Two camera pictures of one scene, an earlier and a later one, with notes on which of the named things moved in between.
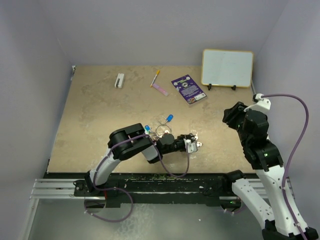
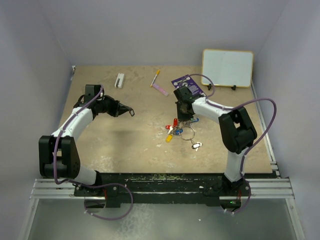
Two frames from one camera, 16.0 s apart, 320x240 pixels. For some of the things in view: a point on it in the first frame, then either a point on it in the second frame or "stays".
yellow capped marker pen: (157, 73) stays
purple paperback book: (189, 90) stays
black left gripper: (184, 136) → (118, 108)
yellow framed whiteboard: (227, 68) stays
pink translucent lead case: (160, 89) stays
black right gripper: (231, 114) → (181, 117)
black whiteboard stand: (210, 86) stays
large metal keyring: (155, 130) → (182, 127)
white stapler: (119, 81) stays
